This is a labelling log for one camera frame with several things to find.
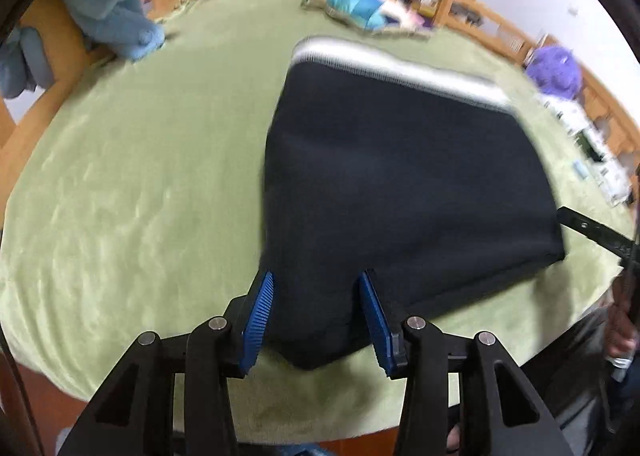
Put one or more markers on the green bed blanket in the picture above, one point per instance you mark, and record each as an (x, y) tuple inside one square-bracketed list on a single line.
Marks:
[(140, 210)]

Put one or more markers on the purple fluffy plush toy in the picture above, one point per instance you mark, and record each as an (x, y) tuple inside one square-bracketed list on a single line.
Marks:
[(555, 71)]

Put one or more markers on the colourful geometric cushion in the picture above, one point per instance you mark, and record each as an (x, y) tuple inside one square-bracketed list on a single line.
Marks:
[(392, 17)]

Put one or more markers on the small light blue box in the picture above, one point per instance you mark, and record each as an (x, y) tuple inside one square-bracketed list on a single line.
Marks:
[(581, 170)]

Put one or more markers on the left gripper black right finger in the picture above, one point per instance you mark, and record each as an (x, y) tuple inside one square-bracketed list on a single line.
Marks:
[(471, 385)]

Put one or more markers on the black tablet on pillow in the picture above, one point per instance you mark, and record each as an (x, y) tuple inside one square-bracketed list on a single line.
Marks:
[(590, 150)]

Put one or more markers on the black pants with white stripe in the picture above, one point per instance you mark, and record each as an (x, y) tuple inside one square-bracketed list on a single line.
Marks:
[(422, 175)]

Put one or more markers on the person's right hand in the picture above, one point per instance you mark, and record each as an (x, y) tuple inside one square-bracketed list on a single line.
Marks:
[(620, 335)]

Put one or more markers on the white black-dotted pillow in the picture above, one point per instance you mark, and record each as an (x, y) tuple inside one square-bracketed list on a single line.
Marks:
[(600, 163)]

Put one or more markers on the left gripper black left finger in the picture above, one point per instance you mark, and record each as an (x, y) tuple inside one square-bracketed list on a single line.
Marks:
[(168, 394)]

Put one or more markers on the light blue fluffy blanket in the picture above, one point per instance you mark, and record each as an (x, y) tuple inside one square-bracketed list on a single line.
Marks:
[(120, 25)]

